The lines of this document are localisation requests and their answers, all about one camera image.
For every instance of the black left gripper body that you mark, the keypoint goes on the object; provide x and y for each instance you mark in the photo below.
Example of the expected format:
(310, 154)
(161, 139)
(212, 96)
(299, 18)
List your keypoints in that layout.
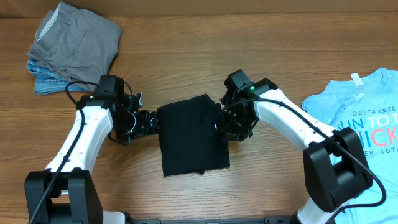
(135, 125)

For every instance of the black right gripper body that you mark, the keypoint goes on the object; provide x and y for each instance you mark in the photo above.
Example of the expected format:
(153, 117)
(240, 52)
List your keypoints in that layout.
(226, 118)

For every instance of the black t-shirt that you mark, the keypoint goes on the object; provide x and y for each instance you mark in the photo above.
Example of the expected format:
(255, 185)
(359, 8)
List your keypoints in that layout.
(188, 137)

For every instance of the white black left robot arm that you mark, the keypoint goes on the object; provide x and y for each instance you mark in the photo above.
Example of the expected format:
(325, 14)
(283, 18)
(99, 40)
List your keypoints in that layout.
(64, 192)

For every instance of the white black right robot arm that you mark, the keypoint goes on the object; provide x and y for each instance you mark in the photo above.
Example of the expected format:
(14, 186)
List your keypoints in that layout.
(337, 175)

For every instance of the folded blue garment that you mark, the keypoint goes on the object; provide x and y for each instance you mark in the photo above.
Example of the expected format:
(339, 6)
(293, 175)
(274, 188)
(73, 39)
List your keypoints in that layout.
(48, 80)

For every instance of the folded grey shirt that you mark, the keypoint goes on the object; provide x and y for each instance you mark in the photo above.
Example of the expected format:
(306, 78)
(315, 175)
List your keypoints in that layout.
(76, 41)

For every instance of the light blue printed t-shirt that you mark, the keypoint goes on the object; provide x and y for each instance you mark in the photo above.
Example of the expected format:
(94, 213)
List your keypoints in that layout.
(367, 105)

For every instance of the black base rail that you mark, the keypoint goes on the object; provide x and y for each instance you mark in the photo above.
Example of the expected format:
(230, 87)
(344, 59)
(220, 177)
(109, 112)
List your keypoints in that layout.
(211, 221)

